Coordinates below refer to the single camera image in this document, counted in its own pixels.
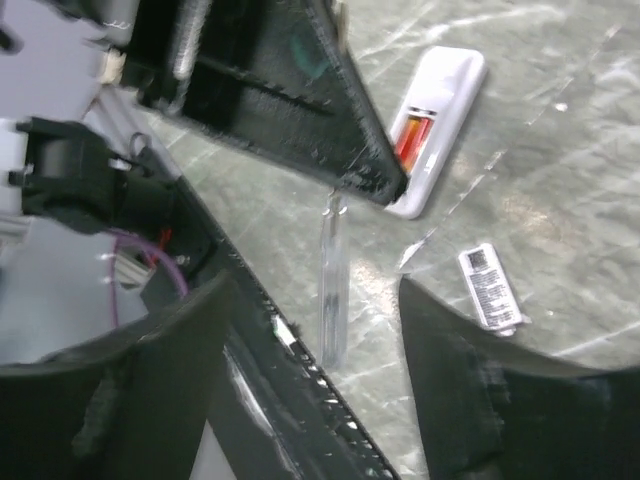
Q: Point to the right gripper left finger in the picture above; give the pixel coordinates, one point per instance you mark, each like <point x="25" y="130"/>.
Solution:
<point x="130" y="404"/>

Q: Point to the clear handle screwdriver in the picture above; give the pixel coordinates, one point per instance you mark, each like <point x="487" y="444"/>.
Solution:
<point x="334" y="284"/>

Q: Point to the black base bar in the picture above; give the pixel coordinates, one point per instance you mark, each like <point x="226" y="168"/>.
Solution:
<point x="275" y="414"/>

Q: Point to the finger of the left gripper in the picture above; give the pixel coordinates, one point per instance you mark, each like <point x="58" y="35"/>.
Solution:
<point x="273" y="78"/>

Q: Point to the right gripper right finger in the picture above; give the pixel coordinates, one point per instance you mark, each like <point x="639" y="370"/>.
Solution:
<point x="489" y="408"/>

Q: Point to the red battery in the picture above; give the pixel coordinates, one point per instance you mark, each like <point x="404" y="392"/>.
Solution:
<point x="413" y="135"/>

